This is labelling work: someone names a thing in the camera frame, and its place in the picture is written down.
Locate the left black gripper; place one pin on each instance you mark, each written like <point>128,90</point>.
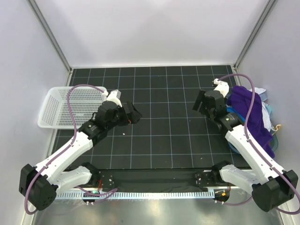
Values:
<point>131,117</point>

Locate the white cloth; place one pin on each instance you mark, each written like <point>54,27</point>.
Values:
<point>266,110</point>

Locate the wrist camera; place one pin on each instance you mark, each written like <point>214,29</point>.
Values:
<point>221,86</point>
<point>113,96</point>

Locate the purple towel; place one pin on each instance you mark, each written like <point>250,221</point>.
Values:
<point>240,100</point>

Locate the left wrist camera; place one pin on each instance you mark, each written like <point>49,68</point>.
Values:
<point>113,96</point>

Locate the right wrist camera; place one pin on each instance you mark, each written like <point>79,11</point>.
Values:
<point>221,86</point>

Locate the slotted white cable duct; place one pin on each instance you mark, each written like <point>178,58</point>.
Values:
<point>80,195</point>

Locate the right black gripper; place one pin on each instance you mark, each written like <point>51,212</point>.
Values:
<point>199,99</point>

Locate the white perforated plastic basket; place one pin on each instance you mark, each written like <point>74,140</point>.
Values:
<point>83,102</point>

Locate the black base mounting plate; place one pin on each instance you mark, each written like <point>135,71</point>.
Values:
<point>179,180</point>

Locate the teal translucent laundry basket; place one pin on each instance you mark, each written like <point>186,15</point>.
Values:
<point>273,143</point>

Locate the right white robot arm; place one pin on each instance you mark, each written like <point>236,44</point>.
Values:
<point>269,184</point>

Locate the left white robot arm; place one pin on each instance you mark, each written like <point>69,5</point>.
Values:
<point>40,184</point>

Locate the blue towel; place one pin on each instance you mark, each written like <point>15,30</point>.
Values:
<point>231,110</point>

